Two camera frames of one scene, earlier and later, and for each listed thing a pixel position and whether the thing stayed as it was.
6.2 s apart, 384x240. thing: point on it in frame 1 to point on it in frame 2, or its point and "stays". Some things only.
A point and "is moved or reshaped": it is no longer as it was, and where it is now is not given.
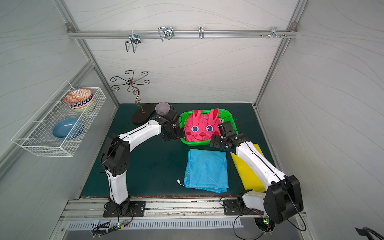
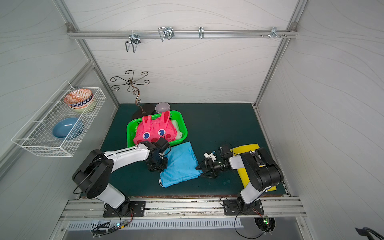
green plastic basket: (224, 115) is moved or reshaped
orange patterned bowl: (78, 99) stays
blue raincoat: (206, 170) to (182, 163)
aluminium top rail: (178, 33) stays
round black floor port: (265, 224) stays
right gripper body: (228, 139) to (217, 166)
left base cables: (118, 225) stays
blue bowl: (68, 128) stays
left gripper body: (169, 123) to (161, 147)
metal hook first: (135, 39) stays
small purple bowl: (162, 108) stays
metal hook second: (167, 32) stays
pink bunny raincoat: (199, 127) is moved or reshaped
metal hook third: (201, 30) stays
